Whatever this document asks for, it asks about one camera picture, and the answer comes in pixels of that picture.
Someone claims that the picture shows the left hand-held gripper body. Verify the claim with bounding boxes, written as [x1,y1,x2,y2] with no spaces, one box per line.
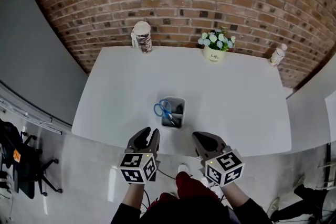
[117,151,161,184]

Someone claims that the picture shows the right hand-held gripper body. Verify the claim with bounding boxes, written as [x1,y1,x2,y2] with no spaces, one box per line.
[199,148,246,187]

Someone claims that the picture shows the grey plastic pen holder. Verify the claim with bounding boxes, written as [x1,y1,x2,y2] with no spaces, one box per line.
[160,96,186,130]

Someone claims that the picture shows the blue-handled scissors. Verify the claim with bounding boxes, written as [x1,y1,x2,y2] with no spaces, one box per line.
[153,99,179,126]

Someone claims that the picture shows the person's right forearm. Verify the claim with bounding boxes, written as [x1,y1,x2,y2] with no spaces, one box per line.
[220,182,271,224]

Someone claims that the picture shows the person's left forearm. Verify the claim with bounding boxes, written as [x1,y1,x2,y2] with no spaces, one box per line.
[111,182,148,224]

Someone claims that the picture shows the person's white right shoe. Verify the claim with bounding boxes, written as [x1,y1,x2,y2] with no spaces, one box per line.
[177,163,190,175]

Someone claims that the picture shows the person's red trousers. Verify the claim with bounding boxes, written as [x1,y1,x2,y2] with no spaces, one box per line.
[146,172,220,208]

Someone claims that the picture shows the white desk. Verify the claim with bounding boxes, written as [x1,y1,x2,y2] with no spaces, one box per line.
[71,46,292,157]

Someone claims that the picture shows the person's black top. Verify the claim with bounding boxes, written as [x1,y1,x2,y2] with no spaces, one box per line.
[110,195,274,224]

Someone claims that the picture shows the white pot with flowers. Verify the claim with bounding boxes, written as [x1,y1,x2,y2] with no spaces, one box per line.
[197,28,236,63]

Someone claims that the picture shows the black stand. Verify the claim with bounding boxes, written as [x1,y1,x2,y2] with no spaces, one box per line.
[270,183,336,223]

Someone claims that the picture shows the metal shelf rack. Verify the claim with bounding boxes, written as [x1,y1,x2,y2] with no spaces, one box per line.
[0,94,64,136]

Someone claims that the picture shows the white cabinet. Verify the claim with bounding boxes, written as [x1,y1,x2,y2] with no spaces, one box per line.
[286,47,336,152]

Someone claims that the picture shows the patterned jar with white lid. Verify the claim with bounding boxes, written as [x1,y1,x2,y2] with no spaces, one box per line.
[130,20,153,55]

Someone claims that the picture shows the small white bottle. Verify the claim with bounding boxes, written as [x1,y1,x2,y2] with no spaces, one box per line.
[268,44,288,67]

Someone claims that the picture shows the black office chair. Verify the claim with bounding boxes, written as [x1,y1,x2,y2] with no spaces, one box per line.
[0,119,64,200]

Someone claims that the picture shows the grey refrigerator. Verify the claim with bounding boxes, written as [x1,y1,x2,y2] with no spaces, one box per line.
[0,0,89,128]

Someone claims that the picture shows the black cable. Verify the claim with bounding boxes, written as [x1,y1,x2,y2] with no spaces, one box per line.
[143,167,176,208]

